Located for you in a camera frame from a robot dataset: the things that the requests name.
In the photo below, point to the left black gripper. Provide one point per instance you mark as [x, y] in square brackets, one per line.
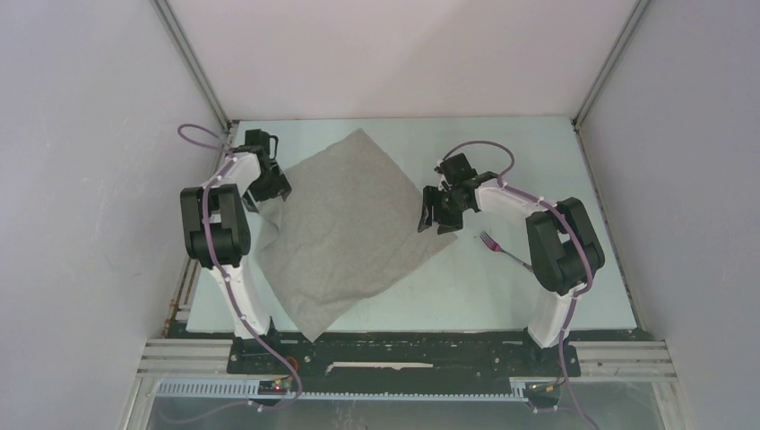
[279, 186]

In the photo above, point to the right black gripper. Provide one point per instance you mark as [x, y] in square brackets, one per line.
[431, 196]

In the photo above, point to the grey cloth napkin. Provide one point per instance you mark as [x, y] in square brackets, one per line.
[347, 231]

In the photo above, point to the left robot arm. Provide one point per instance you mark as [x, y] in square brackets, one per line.
[215, 225]

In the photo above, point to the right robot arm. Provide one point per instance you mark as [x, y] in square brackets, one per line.
[565, 251]

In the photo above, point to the pink metal fork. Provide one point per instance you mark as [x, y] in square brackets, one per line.
[491, 244]

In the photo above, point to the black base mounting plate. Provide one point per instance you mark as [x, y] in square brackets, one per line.
[401, 363]

